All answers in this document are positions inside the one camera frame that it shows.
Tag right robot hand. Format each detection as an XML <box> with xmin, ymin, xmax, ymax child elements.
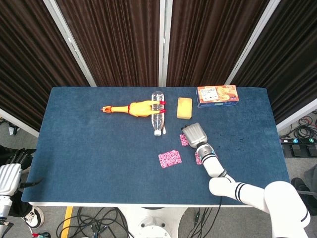
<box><xmin>181</xmin><ymin>122</ymin><xmax>209</xmax><ymax>149</ymax></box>

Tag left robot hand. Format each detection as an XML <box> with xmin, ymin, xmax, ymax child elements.
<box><xmin>0</xmin><ymin>148</ymin><xmax>43</xmax><ymax>196</ymax></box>

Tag yellow sponge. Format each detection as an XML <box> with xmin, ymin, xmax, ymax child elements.
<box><xmin>176</xmin><ymin>97</ymin><xmax>193</xmax><ymax>120</ymax></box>

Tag bystander black trousers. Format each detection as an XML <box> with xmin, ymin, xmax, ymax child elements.
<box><xmin>8</xmin><ymin>190</ymin><xmax>32</xmax><ymax>219</ymax></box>

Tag clear plastic bottle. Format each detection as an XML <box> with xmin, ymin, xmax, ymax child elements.
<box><xmin>151</xmin><ymin>91</ymin><xmax>166</xmax><ymax>136</ymax></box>

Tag orange cookie box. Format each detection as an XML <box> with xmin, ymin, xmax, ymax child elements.
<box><xmin>197</xmin><ymin>85</ymin><xmax>240</xmax><ymax>108</ymax></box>

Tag white black sneaker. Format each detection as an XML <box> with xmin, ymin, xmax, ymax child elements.
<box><xmin>22</xmin><ymin>207</ymin><xmax>45</xmax><ymax>229</ymax></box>

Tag yellow rubber chicken toy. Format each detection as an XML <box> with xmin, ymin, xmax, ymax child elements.
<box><xmin>100</xmin><ymin>99</ymin><xmax>167</xmax><ymax>118</ymax></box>

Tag yellow floor tape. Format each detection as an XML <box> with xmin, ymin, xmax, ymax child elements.
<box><xmin>60</xmin><ymin>206</ymin><xmax>74</xmax><ymax>238</ymax></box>

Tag blue fabric table cover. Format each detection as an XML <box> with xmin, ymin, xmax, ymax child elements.
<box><xmin>21</xmin><ymin>86</ymin><xmax>291</xmax><ymax>206</ymax></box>

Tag brown pleated curtain panel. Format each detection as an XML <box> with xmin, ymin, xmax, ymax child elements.
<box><xmin>231</xmin><ymin>0</ymin><xmax>317</xmax><ymax>124</ymax></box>
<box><xmin>166</xmin><ymin>0</ymin><xmax>270</xmax><ymax>87</ymax></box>
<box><xmin>55</xmin><ymin>0</ymin><xmax>161</xmax><ymax>87</ymax></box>
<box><xmin>0</xmin><ymin>0</ymin><xmax>91</xmax><ymax>132</ymax></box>

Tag white aluminium partition rail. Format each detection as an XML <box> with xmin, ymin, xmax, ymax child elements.
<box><xmin>276</xmin><ymin>98</ymin><xmax>317</xmax><ymax>132</ymax></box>
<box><xmin>0</xmin><ymin>108</ymin><xmax>40</xmax><ymax>138</ymax></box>

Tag black cable with inline box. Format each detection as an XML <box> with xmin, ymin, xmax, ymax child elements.
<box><xmin>185</xmin><ymin>207</ymin><xmax>213</xmax><ymax>238</ymax></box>

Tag white aluminium partition post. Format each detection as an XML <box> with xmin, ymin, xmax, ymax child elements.
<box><xmin>224</xmin><ymin>0</ymin><xmax>282</xmax><ymax>86</ymax></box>
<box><xmin>43</xmin><ymin>0</ymin><xmax>97</xmax><ymax>87</ymax></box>
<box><xmin>158</xmin><ymin>0</ymin><xmax>173</xmax><ymax>87</ymax></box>

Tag white table pedestal base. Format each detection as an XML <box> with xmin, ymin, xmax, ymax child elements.
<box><xmin>118</xmin><ymin>207</ymin><xmax>186</xmax><ymax>238</ymax></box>

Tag black floor cable bundle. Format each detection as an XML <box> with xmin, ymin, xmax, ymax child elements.
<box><xmin>55</xmin><ymin>207</ymin><xmax>131</xmax><ymax>238</ymax></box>

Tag tangled coloured floor cables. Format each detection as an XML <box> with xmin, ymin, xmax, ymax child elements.
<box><xmin>279</xmin><ymin>116</ymin><xmax>317</xmax><ymax>140</ymax></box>

